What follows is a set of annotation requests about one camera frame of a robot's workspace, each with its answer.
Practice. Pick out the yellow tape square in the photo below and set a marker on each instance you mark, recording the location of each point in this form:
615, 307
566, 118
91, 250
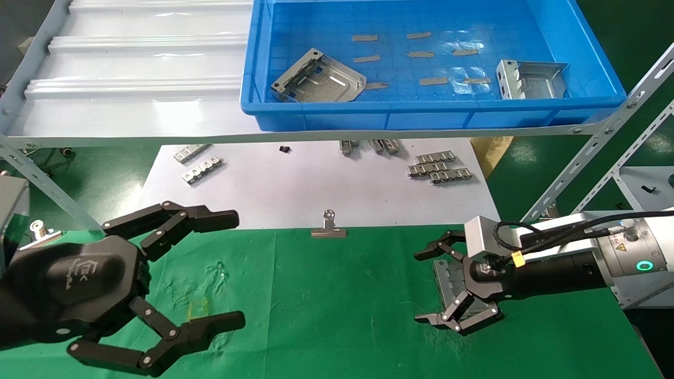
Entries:
197, 306

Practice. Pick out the flat grey metal bracket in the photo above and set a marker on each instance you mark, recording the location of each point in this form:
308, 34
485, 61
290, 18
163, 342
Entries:
321, 79

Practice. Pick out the brown tape strip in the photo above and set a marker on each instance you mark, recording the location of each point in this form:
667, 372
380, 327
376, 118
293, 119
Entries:
418, 35
376, 85
366, 58
465, 52
365, 38
433, 81
477, 80
421, 54

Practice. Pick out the box-shaped metal bracket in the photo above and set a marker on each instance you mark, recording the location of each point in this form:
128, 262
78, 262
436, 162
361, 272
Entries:
532, 84

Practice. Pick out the small black clip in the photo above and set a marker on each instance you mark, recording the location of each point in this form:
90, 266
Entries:
648, 188

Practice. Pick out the green table cloth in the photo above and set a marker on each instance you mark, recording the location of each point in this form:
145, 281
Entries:
342, 295

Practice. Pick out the grey metal shelf rack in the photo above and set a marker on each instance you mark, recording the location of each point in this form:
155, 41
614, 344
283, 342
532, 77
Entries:
131, 105

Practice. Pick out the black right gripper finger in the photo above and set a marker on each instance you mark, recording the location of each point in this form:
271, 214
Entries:
445, 242
463, 318

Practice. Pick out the blue plastic bin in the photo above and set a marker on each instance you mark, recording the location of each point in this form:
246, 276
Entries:
316, 116

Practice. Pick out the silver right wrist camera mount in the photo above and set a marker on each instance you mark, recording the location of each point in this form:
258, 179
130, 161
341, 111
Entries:
479, 237

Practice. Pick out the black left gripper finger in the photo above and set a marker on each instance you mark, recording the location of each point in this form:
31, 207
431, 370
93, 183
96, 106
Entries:
176, 218
197, 331

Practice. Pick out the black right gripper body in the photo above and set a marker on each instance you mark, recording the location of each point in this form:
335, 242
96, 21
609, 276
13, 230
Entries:
553, 276

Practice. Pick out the metal lock housing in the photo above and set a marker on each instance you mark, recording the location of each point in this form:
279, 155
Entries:
447, 279

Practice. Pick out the long metal lock strip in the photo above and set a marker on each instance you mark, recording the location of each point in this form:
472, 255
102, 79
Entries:
192, 152
202, 171
347, 146
451, 176
376, 145
390, 146
435, 157
427, 168

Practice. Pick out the black caster wheel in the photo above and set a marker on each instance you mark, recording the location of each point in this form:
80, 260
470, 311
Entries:
66, 151

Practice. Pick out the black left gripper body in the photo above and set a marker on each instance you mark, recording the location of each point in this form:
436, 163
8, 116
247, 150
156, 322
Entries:
68, 284

